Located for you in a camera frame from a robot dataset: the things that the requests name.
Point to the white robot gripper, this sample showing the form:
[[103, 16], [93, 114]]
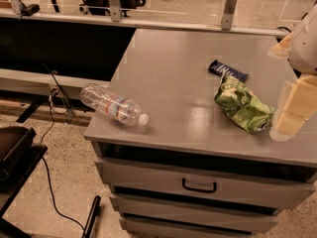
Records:
[[304, 49]]

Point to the green jalapeno chip bag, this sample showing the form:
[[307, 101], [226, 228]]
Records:
[[241, 105]]

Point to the clear plastic water bottle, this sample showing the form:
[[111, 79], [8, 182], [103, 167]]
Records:
[[113, 105]]

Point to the grey drawer cabinet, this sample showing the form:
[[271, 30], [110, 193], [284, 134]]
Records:
[[189, 137]]

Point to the dark blue candy bar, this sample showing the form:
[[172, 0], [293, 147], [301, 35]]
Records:
[[220, 68]]

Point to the black drawer handle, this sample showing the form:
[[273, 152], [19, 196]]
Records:
[[210, 187]]

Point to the metal railing frame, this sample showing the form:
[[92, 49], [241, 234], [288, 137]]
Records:
[[251, 16]]

